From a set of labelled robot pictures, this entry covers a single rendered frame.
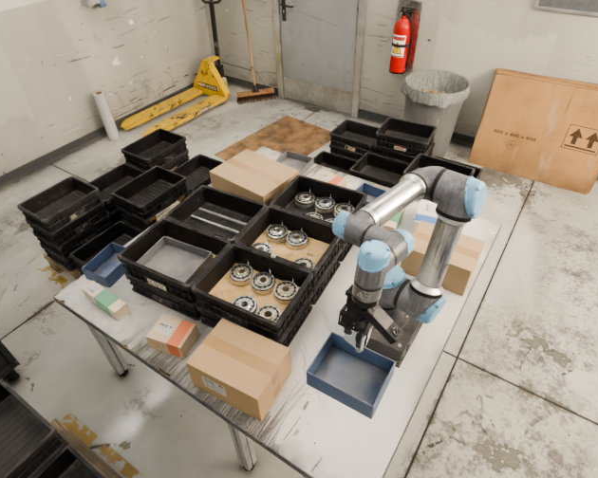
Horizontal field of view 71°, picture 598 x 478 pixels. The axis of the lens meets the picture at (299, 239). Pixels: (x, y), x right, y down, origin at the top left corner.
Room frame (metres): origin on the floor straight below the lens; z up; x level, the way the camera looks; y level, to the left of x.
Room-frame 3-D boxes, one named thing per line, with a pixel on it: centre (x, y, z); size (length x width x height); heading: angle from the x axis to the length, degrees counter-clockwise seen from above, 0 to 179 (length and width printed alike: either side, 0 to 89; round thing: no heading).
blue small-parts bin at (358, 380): (0.62, -0.13, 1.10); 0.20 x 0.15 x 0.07; 58
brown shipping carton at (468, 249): (1.39, -0.66, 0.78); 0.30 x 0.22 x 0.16; 57
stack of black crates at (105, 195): (2.56, 1.30, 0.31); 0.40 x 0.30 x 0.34; 145
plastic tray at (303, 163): (2.29, 0.04, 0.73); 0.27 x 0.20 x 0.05; 149
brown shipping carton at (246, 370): (0.85, 0.23, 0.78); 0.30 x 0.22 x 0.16; 61
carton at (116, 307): (1.23, 0.87, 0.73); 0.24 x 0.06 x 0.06; 53
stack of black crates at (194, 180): (2.66, 0.75, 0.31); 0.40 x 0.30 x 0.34; 145
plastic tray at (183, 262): (1.34, 0.55, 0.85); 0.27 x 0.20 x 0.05; 63
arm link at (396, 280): (1.06, -0.34, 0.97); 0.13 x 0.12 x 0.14; 47
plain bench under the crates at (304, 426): (1.50, 0.03, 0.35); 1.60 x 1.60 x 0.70; 55
